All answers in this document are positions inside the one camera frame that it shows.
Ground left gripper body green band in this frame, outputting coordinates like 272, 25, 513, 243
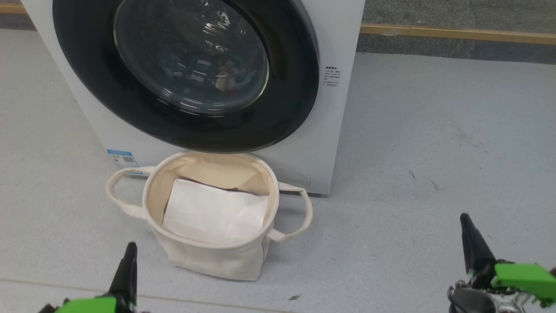
38, 296, 150, 313

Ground white folded sheet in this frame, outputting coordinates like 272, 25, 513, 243
162, 178, 270, 246

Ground white front-load washing machine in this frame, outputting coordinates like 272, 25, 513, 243
21, 0, 366, 196

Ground washing machine door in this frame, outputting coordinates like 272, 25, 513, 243
52, 0, 321, 153

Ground blue energy label sticker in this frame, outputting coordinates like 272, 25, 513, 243
107, 149, 144, 175

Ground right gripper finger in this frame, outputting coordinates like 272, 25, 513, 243
460, 213, 496, 274

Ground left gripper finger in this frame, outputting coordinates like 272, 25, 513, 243
109, 242, 138, 313

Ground beige fabric laundry basket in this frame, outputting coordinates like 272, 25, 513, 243
106, 150, 314, 281

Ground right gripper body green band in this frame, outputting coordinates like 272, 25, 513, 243
447, 260, 556, 313

